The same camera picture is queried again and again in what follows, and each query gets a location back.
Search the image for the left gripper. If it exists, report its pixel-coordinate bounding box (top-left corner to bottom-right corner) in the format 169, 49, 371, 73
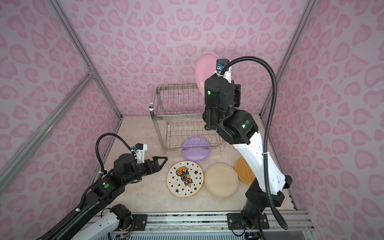
123, 155, 168, 187

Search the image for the pink bear plate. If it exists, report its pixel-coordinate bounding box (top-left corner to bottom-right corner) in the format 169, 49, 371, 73
195, 53, 219, 96

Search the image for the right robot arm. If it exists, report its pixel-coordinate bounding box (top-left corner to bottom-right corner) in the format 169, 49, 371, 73
203, 74, 293, 230

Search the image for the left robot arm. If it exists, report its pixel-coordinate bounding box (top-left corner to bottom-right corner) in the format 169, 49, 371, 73
38, 154, 168, 240

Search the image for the steel two-tier dish rack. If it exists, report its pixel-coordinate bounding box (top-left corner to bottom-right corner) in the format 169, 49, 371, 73
149, 83, 224, 154

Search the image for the white star cartoon plate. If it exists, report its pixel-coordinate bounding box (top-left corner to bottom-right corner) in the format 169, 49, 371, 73
166, 161, 204, 198

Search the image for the purple shell-shaped plate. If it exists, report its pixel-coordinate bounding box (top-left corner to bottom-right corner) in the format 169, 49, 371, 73
181, 136, 211, 162

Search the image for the cream plain plate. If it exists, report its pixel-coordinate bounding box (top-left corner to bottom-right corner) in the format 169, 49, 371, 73
205, 163, 239, 198

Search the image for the orange woven plate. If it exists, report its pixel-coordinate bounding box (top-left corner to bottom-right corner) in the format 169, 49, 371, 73
235, 158, 256, 184

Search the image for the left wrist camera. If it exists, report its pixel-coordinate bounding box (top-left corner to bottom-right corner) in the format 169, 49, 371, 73
132, 143, 148, 164

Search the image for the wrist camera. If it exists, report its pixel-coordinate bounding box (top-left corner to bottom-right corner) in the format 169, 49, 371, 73
132, 143, 148, 164
216, 59, 232, 83

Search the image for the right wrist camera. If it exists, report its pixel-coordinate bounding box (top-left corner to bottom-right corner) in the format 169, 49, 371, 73
216, 59, 232, 83

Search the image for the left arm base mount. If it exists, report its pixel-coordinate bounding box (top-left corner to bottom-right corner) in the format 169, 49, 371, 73
110, 204, 148, 231

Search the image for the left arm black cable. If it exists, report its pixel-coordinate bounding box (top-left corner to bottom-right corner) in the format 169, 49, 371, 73
95, 132, 134, 175

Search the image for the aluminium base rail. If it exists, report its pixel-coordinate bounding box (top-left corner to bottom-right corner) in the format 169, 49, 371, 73
55, 188, 319, 240

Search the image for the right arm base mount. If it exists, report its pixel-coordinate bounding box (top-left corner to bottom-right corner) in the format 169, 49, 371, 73
226, 213, 270, 230

